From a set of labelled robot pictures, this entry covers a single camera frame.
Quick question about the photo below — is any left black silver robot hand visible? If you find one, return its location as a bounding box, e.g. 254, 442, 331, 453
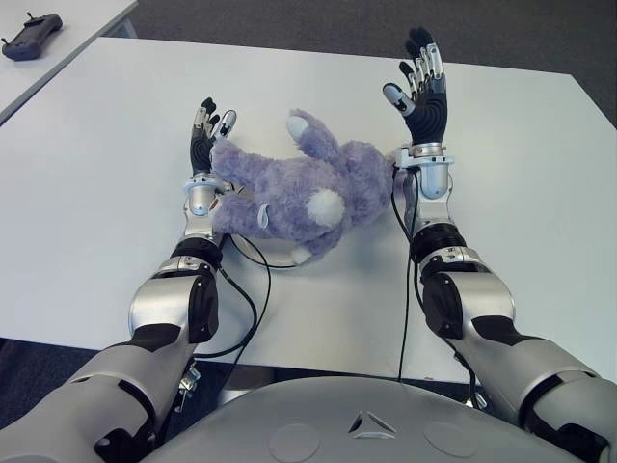
189, 96, 238, 175

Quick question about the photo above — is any thick black cable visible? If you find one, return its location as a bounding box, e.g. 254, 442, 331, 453
192, 269, 258, 359

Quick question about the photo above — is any white plate with black rim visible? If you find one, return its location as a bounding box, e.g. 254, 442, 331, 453
225, 232, 312, 269

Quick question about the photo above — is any purple plush bunny doll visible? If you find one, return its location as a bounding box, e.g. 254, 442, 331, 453
210, 108, 399, 265

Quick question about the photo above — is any grey robot torso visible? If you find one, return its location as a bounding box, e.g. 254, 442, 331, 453
144, 375, 599, 463

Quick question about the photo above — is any thin black cable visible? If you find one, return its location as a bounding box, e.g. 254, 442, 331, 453
389, 163, 418, 382
226, 235, 272, 382

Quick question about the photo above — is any black handheld controller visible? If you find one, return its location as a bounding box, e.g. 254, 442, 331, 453
1, 13, 64, 62

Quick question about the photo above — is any white side table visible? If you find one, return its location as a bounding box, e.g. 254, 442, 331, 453
0, 0, 139, 126

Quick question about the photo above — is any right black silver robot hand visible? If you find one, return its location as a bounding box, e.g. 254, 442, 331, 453
382, 26, 451, 146

